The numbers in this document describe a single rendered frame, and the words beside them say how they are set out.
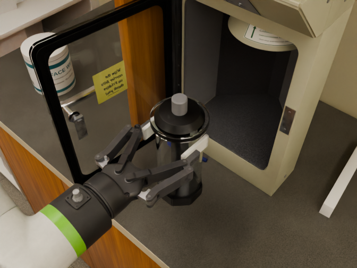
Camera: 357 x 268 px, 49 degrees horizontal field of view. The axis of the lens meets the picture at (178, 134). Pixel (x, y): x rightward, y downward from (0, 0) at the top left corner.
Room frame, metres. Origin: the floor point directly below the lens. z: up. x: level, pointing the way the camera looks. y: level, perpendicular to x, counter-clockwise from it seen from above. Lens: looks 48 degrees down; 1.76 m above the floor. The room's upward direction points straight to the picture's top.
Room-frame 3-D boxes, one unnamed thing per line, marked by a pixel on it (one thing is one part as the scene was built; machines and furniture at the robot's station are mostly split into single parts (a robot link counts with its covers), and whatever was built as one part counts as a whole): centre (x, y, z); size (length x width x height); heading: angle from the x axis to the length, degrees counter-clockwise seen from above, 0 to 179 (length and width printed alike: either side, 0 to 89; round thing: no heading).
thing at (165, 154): (0.49, 0.00, 1.16); 0.11 x 0.11 x 0.21
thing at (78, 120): (0.54, 0.20, 1.18); 0.02 x 0.02 x 0.06; 42
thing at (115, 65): (0.62, 0.13, 1.19); 0.30 x 0.01 x 0.40; 132
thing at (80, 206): (0.32, 0.15, 1.22); 0.09 x 0.06 x 0.12; 49
